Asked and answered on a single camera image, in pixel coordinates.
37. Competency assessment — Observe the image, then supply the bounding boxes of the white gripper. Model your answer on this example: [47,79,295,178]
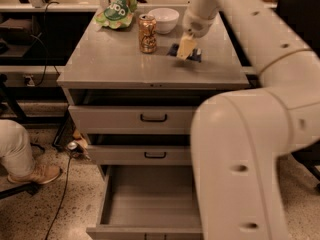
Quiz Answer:
[176,9,214,60]

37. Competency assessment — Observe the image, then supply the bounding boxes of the dark blue rxbar wrapper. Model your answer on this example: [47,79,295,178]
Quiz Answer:
[167,43,202,62]

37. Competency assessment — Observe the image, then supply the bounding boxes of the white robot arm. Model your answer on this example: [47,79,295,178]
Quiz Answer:
[182,0,320,240]

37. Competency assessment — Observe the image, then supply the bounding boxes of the grey drawer cabinet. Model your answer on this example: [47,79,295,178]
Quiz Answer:
[58,19,249,149]

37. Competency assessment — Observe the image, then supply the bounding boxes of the grey top drawer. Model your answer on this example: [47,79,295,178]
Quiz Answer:
[69,106,195,135]

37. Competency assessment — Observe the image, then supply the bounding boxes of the grey middle drawer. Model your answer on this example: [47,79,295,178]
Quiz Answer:
[87,145,191,165]

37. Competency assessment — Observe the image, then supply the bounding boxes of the grey open bottom drawer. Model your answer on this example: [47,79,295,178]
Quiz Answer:
[86,165,203,240]

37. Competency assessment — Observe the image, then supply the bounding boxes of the white ceramic bowl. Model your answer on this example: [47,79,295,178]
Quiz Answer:
[148,8,180,34]

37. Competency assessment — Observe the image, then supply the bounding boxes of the gold soda can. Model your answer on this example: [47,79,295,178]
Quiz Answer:
[138,14,157,54]

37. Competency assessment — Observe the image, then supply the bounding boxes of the green chip bag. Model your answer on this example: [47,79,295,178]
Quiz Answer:
[94,0,137,29]

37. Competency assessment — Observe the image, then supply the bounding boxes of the black office chair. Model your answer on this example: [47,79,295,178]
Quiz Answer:
[276,0,320,181]

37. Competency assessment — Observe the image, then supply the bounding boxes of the dark box on shelf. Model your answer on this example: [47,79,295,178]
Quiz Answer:
[0,18,41,45]

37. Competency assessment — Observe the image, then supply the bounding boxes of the tan sneaker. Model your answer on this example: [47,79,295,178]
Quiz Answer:
[7,164,62,185]

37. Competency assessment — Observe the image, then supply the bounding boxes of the person leg beige trousers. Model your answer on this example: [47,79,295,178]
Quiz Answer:
[0,120,35,177]

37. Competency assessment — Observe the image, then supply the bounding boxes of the black top drawer handle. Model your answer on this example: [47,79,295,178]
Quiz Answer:
[140,114,168,123]

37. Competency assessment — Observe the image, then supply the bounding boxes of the black drawer handle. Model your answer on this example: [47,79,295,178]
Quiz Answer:
[140,114,168,123]
[144,152,167,159]

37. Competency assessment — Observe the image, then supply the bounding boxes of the black middle drawer handle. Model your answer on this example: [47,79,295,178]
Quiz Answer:
[144,152,167,159]

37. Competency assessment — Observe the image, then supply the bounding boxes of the black hanging cable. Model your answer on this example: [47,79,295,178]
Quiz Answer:
[31,1,62,88]

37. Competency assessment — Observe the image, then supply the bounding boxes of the wall power outlet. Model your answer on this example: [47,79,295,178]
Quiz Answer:
[24,75,35,87]

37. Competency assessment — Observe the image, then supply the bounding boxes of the black floor cable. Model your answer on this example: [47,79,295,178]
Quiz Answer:
[43,152,75,240]

